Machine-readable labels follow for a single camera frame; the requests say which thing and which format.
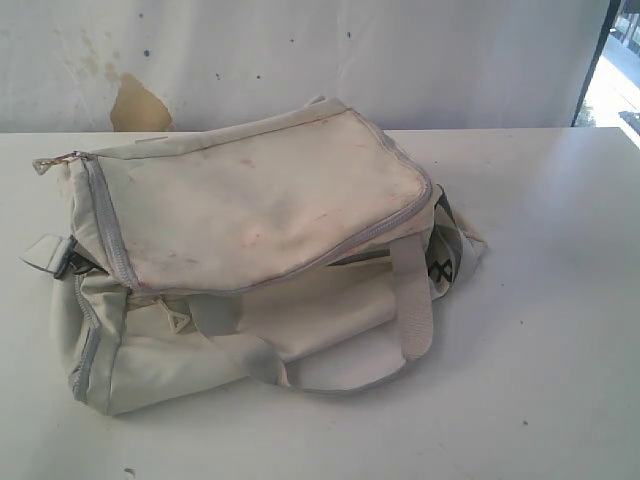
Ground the white fabric duffel bag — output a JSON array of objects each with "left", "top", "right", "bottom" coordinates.
[{"left": 23, "top": 97, "right": 486, "bottom": 415}]

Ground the black window frame post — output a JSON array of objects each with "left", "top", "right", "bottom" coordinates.
[{"left": 571, "top": 0, "right": 623, "bottom": 127}]

